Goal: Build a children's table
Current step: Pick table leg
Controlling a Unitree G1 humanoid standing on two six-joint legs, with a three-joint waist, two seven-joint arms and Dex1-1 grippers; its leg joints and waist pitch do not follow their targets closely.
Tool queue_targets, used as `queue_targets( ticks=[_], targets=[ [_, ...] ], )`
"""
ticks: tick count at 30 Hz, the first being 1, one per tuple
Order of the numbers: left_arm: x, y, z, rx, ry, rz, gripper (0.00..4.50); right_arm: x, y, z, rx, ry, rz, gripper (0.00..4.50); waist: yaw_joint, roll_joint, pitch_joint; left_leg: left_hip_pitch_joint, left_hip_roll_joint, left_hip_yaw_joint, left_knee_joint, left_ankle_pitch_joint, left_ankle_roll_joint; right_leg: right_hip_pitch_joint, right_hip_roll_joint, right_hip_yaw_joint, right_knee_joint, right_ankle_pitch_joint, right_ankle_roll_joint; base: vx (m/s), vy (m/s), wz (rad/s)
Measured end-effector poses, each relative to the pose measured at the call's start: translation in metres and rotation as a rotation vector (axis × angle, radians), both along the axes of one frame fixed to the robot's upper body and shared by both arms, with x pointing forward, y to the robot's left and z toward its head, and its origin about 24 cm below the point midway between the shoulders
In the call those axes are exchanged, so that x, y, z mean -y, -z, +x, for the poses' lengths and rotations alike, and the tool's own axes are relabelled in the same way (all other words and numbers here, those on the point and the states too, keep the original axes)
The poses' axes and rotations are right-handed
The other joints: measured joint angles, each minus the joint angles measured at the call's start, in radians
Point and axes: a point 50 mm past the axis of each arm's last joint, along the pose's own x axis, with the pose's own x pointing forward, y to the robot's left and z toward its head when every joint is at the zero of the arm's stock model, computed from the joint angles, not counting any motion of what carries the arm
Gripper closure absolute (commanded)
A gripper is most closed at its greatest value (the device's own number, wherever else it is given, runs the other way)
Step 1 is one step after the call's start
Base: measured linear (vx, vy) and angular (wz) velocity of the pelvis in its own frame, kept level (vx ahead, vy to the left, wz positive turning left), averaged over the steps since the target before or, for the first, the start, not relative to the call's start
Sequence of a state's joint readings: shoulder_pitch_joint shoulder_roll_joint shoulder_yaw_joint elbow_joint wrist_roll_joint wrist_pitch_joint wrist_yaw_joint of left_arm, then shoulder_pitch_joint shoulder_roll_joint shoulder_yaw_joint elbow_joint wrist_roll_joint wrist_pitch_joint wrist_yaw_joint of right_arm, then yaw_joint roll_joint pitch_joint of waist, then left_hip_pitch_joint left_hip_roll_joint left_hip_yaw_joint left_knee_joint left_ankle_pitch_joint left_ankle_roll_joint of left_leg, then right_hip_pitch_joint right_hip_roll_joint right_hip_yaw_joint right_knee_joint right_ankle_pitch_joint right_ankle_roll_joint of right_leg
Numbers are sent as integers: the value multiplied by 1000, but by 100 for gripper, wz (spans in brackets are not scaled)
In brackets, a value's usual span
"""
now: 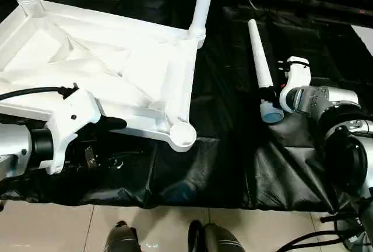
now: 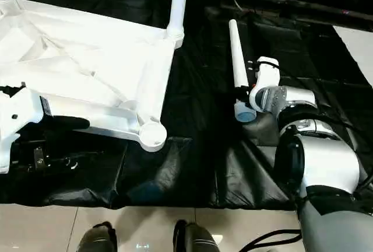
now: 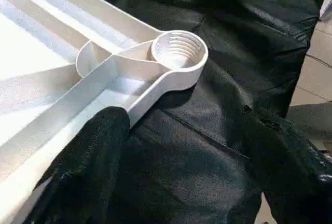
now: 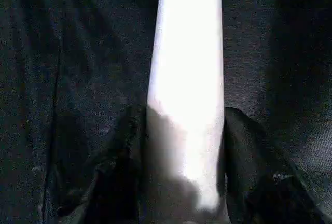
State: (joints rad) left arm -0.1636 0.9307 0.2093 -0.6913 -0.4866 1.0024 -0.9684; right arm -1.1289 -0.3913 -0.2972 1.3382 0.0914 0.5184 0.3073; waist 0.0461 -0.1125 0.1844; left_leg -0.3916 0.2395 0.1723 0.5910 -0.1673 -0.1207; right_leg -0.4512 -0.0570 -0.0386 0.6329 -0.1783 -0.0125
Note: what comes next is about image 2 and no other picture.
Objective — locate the black plastic mat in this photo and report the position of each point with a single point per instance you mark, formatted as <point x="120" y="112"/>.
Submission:
<point x="198" y="118"/>

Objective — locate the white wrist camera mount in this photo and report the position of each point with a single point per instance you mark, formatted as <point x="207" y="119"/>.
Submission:
<point x="267" y="74"/>
<point x="14" y="118"/>

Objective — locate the dark right robot foot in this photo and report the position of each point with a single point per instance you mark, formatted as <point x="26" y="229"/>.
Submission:
<point x="195" y="237"/>

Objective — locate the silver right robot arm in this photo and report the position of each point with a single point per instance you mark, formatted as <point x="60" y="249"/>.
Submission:
<point x="315" y="147"/>

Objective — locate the dark robot foot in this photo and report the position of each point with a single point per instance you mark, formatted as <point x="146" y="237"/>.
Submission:
<point x="195" y="237"/>
<point x="98" y="239"/>

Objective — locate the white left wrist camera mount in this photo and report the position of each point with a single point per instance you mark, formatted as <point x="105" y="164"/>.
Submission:
<point x="14" y="118"/>

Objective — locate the white plastic table top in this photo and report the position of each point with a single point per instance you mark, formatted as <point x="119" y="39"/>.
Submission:
<point x="87" y="71"/>

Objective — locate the dark left robot foot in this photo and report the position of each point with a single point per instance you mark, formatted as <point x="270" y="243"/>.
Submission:
<point x="98" y="239"/>

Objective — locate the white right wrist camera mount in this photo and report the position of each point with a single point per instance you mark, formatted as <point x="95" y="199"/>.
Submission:
<point x="267" y="74"/>

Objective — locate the dark metal rail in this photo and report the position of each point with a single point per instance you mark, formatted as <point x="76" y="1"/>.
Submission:
<point x="303" y="7"/>

